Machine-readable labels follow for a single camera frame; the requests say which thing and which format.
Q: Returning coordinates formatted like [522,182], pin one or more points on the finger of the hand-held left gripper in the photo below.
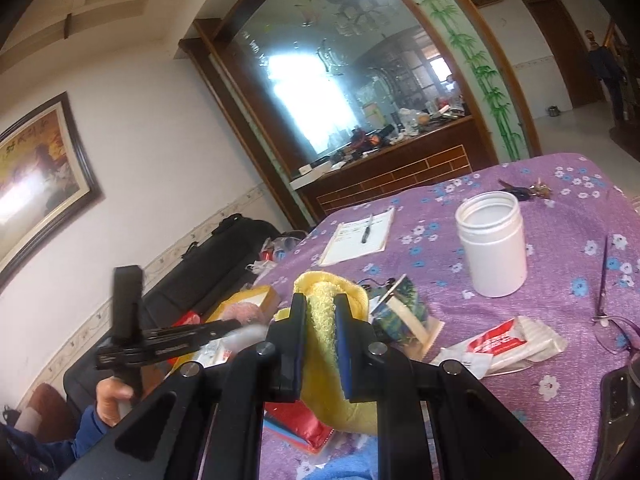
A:
[195,331]
[150,354]

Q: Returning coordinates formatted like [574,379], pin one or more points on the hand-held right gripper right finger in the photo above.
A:
[345,355]

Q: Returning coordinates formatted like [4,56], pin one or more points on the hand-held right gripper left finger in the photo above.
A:
[298,355]

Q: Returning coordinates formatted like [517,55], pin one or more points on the yellow towel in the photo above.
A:
[325,320]

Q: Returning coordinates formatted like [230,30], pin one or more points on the pink towel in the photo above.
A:
[245,312]

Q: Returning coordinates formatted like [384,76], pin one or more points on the yellow box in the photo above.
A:
[255,292]

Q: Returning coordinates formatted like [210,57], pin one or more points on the person's left forearm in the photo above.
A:
[50,452]

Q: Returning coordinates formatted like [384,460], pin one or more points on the person's left hand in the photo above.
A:
[107,395]

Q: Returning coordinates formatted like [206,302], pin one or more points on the red bag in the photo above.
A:
[189,320]

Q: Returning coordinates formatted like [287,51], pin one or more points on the black sofa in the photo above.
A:
[200,270]

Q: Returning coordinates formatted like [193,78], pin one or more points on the green patterned packet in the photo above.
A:
[400,325]

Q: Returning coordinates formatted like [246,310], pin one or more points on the red foil packet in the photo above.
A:
[305,425]

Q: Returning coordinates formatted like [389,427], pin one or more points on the clear plastic bag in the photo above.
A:
[275,250]

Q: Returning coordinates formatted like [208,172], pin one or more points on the white notepad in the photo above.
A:
[350,245]

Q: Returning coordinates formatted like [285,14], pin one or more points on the black pen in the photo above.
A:
[367,230]

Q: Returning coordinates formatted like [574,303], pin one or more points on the red label white packet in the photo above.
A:
[495,340]

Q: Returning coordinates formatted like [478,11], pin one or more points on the framed painting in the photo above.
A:
[40,175]

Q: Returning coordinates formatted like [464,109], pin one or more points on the white plastic jar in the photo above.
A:
[492,250]

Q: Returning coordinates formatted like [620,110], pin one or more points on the white flat box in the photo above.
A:
[311,172]

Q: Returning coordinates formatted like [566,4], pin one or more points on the wooden counter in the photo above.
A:
[400,175]

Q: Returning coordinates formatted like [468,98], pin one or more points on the purple floral tablecloth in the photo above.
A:
[550,240]

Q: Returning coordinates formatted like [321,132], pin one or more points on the black sunglasses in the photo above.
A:
[520,191]

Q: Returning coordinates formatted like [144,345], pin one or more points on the pile of assorted household items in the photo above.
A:
[415,125]

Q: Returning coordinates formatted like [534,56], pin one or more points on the eyeglasses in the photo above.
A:
[601,280]

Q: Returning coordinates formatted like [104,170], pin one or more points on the black phone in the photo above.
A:
[620,400]

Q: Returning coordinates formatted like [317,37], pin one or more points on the etched glass partition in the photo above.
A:
[310,60]

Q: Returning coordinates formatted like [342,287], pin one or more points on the small metal pot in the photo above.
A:
[552,110]

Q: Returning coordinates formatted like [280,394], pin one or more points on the bamboo painted panel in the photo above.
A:
[470,55]

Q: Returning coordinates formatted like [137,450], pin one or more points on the wooden door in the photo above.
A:
[560,45]

